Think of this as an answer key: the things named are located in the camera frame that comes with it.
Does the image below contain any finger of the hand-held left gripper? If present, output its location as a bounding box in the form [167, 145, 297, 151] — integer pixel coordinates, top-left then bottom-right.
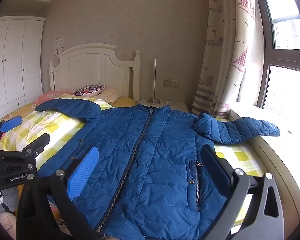
[0, 115, 23, 153]
[14, 133, 51, 161]

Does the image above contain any white desk lamp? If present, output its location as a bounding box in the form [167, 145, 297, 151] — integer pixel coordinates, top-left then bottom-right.
[142, 59, 162, 105]

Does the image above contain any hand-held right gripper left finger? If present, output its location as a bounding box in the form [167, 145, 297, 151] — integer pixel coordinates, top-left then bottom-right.
[16, 146, 101, 240]

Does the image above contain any white nightstand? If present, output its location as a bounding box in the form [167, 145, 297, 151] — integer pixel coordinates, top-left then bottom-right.
[137, 99, 190, 113]

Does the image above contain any yellow checked quilt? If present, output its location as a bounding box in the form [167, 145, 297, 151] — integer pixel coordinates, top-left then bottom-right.
[0, 94, 266, 228]

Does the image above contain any white window sill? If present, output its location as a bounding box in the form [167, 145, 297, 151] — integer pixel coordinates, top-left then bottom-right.
[229, 103, 300, 220]

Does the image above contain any blue quilted puffer jacket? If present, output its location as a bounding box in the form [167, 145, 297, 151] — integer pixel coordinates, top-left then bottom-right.
[35, 98, 281, 239]

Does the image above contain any white wall notice paper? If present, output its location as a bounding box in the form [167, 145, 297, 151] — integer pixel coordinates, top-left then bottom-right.
[53, 36, 65, 49]

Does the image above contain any floral patterned cushion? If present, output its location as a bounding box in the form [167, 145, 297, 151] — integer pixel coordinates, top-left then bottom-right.
[73, 84, 106, 97]

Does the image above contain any beige wall outlet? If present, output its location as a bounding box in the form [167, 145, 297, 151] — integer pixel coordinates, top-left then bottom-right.
[163, 79, 179, 89]

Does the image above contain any yellow pillow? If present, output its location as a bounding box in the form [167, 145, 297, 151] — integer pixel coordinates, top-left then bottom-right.
[113, 97, 137, 108]

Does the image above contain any sailboat print curtain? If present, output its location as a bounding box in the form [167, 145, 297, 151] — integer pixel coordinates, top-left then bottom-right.
[191, 0, 266, 118]

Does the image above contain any beige pillow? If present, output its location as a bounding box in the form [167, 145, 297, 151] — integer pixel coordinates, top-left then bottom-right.
[94, 88, 122, 104]

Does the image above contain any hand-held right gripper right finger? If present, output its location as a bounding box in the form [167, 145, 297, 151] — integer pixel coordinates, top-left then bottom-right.
[201, 145, 284, 240]

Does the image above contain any orange printed bed sheet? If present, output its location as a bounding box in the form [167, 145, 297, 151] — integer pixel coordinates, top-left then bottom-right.
[0, 97, 42, 122]

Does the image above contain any white wardrobe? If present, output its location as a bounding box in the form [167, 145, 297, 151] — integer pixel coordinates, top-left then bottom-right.
[0, 16, 46, 121]

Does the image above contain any white headboard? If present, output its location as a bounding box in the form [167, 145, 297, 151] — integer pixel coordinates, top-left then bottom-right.
[48, 43, 142, 103]

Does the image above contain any grey framed window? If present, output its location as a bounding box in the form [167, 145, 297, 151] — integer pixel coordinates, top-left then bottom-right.
[252, 0, 300, 111]

